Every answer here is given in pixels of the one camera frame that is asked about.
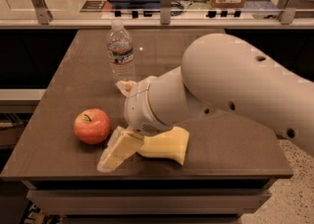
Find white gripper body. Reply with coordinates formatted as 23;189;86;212
124;76;172;137

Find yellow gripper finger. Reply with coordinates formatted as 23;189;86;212
116;81;136;96
96;126;144;173

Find red apple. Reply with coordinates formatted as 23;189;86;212
74;108;111;144

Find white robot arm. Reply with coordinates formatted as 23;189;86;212
97;33;314;172

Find clear plastic water bottle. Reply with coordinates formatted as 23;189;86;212
106;20;135;84

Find yellow sponge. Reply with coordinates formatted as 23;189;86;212
137;127;189;165

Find brown table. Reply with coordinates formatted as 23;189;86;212
1;29;292;224

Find left metal railing bracket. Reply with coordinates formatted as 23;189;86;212
30;0;53;25

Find middle metal railing bracket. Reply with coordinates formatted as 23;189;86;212
160;0;171;25

